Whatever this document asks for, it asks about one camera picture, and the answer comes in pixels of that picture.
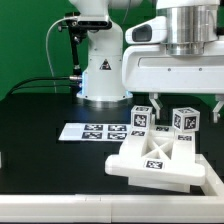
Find white cube nut with tag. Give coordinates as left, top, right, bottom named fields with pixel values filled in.
left=131, top=105, right=152, bottom=129

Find black cable bundle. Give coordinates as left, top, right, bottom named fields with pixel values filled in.
left=4, top=74, right=84, bottom=98

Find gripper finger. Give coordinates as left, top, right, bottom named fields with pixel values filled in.
left=213, top=94, right=224, bottom=123

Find black camera on stand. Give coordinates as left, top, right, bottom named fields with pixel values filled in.
left=58, top=12, right=112, bottom=34

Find white L-shaped border fence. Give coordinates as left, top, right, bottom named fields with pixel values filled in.
left=0, top=154, right=224, bottom=223

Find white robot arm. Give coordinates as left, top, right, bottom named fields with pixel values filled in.
left=69, top=0, right=224, bottom=119

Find grey cable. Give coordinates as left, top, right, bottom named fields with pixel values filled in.
left=45, top=17, right=73, bottom=94

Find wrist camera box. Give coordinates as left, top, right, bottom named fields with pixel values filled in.
left=125, top=16, right=168, bottom=45

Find white flat chair back panel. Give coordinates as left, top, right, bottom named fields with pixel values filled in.
left=59, top=123, right=130, bottom=142

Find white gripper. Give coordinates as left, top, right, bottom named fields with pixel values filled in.
left=122, top=42, right=224, bottom=119

